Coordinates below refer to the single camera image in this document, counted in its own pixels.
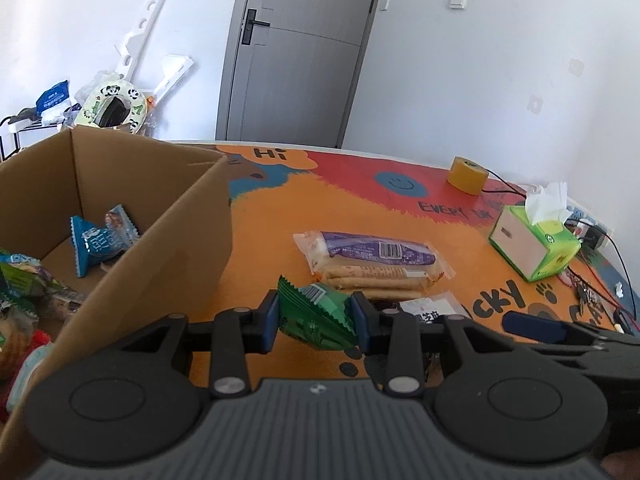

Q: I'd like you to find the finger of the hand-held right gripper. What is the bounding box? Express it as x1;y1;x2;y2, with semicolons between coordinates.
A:
502;311;640;357

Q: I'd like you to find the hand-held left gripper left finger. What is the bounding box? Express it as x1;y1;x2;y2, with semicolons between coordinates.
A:
115;291;281;400

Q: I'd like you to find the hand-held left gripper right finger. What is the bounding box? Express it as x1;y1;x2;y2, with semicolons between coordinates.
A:
350;291;519;398

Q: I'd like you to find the dark green snack packet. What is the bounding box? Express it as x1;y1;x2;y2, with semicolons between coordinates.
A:
276;275;360;351

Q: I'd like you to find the brown cardboard box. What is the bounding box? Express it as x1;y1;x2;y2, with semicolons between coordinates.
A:
0;125;235;462

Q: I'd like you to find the teal snack packet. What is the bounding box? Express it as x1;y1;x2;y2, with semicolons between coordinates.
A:
69;215;127;279

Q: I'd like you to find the clear black label snack pack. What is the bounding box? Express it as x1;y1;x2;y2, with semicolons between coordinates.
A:
34;284;89;322

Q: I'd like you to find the pale blue snack packet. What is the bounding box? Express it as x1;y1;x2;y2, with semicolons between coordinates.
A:
7;345;52;412

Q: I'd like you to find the green label sandwich pack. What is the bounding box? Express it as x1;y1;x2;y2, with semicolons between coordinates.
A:
0;259;52;307

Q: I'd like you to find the orange biscuit stick packet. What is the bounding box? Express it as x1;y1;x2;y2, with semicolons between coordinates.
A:
312;262;457;302

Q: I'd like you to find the bunch of keys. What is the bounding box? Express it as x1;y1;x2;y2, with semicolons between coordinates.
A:
574;280;602;319

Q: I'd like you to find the purple biscuit packet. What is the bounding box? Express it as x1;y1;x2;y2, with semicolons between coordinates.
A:
292;230;439;275

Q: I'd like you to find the white black label snack pack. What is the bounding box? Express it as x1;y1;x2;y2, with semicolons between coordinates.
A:
399;296;472;322

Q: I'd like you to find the green tissue box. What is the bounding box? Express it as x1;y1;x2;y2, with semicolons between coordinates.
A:
488;181;582;283

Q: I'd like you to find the black charger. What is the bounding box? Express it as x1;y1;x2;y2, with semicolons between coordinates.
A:
582;225;609;252

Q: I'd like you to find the white power strip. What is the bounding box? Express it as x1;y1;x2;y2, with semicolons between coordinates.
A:
564;202;614;242

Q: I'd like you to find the printed cartoon cat mat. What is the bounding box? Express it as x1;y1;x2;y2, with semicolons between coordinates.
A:
164;142;640;392

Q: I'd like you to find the yellow tape roll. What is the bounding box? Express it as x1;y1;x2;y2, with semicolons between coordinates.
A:
446;156;489;195

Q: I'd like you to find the grey door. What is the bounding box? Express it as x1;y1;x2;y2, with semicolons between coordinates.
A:
216;0;389;149

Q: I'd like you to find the blue plastic bag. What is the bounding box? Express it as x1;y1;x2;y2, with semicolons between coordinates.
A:
35;80;71;114

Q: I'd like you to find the black metal rack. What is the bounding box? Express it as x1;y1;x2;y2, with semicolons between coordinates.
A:
0;114;67;162

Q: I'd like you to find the black cable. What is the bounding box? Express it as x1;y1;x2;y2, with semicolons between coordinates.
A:
482;167;640;322

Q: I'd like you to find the panda print ring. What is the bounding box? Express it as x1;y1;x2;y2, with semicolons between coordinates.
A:
74;74;149;134

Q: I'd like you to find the black object inside ring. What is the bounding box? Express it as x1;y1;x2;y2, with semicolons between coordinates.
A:
99;97;132;129

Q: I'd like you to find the short white bracket board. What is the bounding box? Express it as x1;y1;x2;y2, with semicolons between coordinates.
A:
149;53;195;104

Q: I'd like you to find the black door handle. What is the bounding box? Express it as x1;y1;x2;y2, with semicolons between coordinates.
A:
240;8;271;46

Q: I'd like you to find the tall white bracket board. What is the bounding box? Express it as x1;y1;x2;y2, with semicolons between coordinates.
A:
113;0;166;79

